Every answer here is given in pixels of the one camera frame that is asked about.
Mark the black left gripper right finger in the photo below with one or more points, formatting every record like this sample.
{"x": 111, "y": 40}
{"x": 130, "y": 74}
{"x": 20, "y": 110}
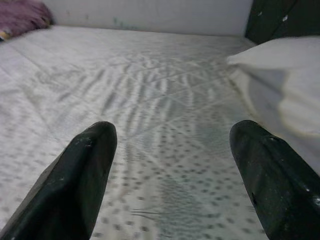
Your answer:
{"x": 280, "y": 190}

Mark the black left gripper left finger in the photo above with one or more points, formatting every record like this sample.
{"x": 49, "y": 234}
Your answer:
{"x": 70, "y": 187}

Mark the white pillow with tree print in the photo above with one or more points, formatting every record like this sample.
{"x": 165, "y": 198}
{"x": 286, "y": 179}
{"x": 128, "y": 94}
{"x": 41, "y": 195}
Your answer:
{"x": 287, "y": 82}

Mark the white quilted mattress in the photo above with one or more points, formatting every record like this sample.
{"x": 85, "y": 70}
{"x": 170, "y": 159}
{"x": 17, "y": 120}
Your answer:
{"x": 160, "y": 100}

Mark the black padded headboard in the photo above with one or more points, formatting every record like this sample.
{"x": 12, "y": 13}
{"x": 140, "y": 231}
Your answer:
{"x": 275, "y": 20}

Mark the mauve cartoon print blanket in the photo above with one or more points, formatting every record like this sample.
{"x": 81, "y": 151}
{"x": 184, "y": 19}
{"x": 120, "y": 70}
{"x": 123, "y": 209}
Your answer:
{"x": 20, "y": 15}

